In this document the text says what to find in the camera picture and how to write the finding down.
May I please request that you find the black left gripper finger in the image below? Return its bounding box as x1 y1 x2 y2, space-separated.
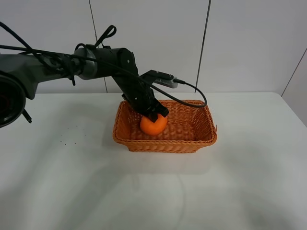
154 104 168 117

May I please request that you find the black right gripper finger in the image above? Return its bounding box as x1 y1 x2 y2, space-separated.
147 112 158 122

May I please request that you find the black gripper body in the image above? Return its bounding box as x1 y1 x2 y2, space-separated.
112 73 159 114

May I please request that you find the orange with knobbed top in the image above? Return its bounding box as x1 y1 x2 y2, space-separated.
140 114 167 136

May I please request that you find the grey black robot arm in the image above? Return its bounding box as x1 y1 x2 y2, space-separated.
0 46 169 127

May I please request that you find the orange woven basket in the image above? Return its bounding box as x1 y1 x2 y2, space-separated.
113 100 217 153

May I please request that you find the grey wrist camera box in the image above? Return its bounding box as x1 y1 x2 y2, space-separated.
140 70 185 89

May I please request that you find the black cable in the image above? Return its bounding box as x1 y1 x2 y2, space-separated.
0 22 208 124

